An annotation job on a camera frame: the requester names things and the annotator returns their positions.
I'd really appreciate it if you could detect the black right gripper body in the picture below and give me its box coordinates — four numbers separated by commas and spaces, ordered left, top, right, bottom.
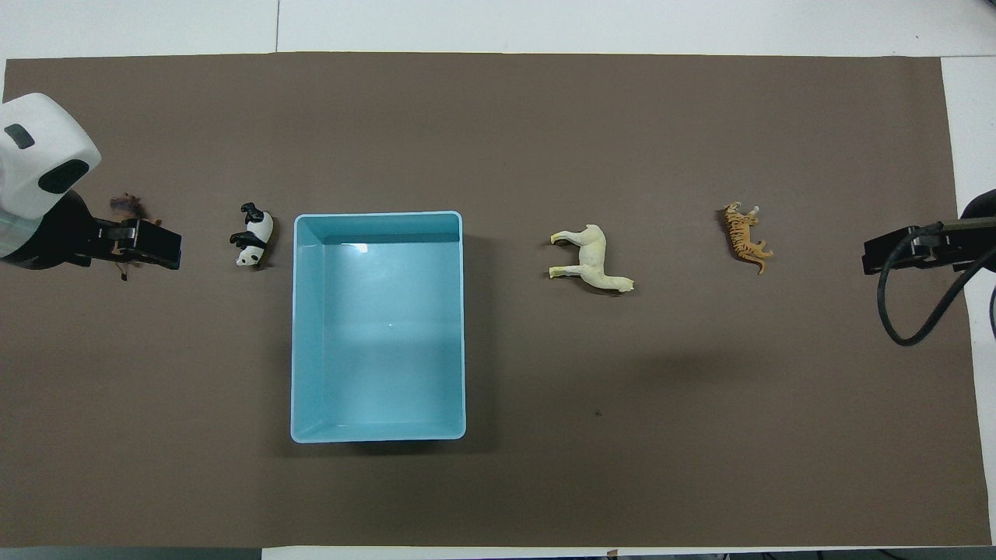
862, 189, 996, 275

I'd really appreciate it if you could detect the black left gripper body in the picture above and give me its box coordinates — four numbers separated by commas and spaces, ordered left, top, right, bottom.
0, 191, 184, 271

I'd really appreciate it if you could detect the dark brown animal toy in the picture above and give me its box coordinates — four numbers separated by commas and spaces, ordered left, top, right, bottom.
109, 194, 164, 282

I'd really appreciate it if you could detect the black and white panda toy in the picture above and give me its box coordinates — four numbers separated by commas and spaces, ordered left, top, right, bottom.
229, 202, 275, 269

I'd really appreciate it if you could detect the orange striped tiger toy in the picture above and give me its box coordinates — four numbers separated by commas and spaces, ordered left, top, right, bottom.
720, 202, 774, 275

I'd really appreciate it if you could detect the cream white horse toy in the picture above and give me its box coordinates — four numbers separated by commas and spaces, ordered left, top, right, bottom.
549, 224, 635, 295

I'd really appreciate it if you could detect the light blue storage box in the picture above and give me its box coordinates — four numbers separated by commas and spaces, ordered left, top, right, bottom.
290, 211, 467, 444

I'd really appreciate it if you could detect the brown table mat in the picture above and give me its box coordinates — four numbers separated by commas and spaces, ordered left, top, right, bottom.
0, 52, 993, 549

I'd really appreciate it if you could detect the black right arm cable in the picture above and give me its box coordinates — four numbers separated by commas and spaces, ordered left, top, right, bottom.
877, 224, 996, 348

